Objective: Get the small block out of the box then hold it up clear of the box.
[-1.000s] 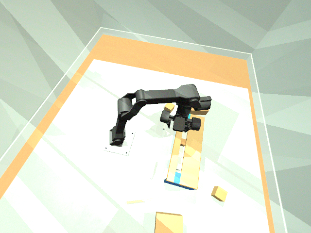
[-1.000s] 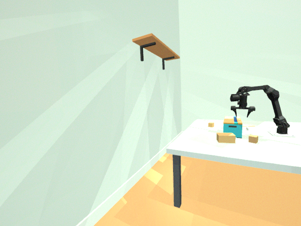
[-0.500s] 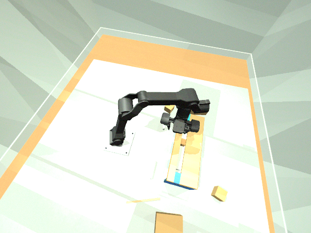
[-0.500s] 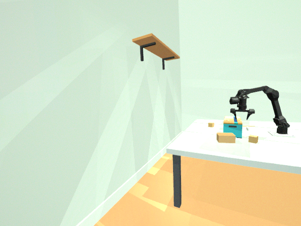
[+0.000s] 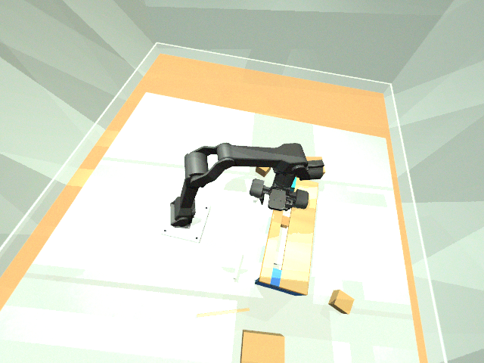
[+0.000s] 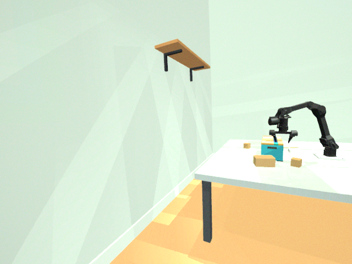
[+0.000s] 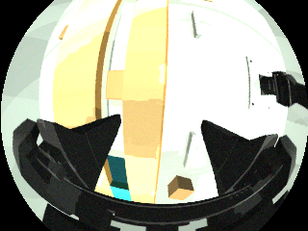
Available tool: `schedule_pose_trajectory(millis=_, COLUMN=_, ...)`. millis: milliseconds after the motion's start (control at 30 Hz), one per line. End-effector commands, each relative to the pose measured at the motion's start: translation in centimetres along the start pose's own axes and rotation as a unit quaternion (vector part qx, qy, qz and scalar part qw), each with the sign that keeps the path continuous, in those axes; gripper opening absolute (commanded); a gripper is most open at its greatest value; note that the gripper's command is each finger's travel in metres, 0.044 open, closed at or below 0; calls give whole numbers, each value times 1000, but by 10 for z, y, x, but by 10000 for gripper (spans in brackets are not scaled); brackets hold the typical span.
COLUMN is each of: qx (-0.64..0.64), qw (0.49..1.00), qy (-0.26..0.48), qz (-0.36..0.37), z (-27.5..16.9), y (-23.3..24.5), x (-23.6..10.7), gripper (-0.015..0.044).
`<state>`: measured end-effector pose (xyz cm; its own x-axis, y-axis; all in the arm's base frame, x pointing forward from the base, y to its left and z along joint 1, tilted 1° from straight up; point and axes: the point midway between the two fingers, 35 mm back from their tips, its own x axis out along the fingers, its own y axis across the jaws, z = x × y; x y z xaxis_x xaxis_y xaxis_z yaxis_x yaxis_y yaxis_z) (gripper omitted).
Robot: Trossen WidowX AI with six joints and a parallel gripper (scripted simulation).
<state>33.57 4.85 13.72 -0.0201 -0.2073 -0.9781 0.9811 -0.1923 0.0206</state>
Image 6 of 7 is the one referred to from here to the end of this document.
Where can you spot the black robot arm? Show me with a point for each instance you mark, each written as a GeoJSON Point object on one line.
{"type": "Point", "coordinates": [327, 141]}

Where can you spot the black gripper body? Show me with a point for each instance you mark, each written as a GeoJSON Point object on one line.
{"type": "Point", "coordinates": [283, 130]}

